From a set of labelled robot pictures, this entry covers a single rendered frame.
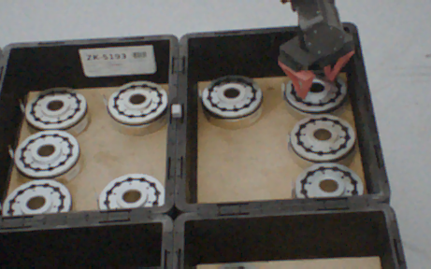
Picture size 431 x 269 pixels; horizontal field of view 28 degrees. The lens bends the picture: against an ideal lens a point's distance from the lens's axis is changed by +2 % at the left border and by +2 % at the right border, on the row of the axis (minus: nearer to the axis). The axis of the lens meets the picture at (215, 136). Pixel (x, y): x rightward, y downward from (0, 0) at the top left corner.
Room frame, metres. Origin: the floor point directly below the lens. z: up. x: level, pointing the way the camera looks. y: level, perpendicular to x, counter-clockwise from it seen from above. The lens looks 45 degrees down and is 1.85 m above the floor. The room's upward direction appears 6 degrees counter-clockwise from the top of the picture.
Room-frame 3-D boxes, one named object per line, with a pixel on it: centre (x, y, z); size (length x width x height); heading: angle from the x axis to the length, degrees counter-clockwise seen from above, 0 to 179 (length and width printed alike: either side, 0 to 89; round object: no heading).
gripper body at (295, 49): (1.08, -0.17, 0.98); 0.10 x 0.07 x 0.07; 124
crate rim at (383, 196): (0.97, -0.09, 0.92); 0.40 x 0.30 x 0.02; 176
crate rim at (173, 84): (0.99, 0.21, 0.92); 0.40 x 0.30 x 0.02; 176
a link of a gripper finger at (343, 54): (1.09, -0.19, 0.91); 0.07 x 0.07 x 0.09; 34
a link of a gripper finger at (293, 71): (1.07, -0.16, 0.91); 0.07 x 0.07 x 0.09; 34
